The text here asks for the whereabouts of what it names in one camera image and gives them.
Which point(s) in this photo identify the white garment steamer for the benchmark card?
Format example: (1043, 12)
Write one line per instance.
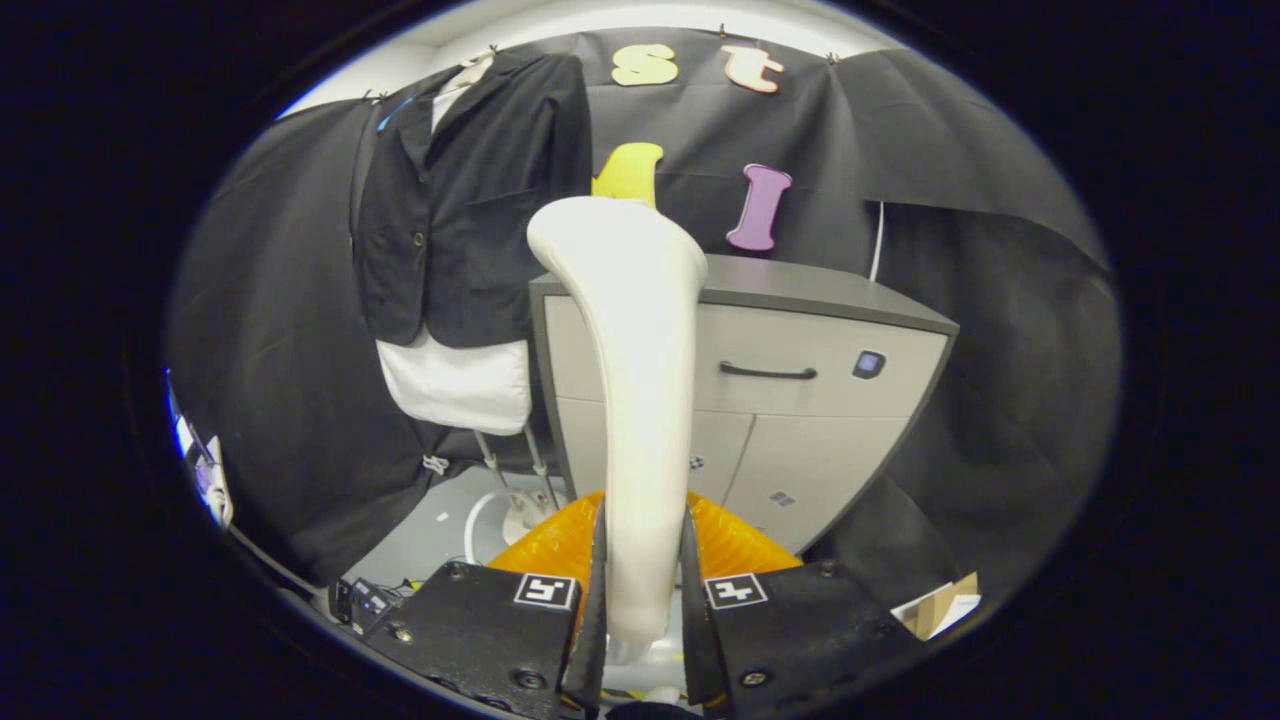
(640, 400)

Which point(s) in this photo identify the white and blue equipment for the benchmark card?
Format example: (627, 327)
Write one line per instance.
(205, 480)

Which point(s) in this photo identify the black backdrop cloth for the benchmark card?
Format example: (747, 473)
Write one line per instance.
(980, 300)

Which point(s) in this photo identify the white shirt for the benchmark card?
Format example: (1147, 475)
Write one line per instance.
(460, 385)

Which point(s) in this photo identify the cardboard box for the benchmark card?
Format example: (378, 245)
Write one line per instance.
(940, 605)

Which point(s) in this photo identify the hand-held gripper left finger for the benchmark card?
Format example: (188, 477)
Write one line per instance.
(590, 650)

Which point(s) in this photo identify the grey cabinet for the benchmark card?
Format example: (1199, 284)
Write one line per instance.
(800, 310)

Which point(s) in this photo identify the metal garment rack stand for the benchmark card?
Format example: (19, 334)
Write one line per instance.
(525, 515)

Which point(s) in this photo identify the small blue cabinet button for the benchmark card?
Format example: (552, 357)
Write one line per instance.
(869, 364)

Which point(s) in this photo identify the small black device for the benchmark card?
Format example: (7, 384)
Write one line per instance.
(365, 603)

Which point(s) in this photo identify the black suit jacket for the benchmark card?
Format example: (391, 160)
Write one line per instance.
(470, 250)

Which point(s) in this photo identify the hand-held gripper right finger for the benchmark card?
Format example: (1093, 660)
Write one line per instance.
(698, 650)

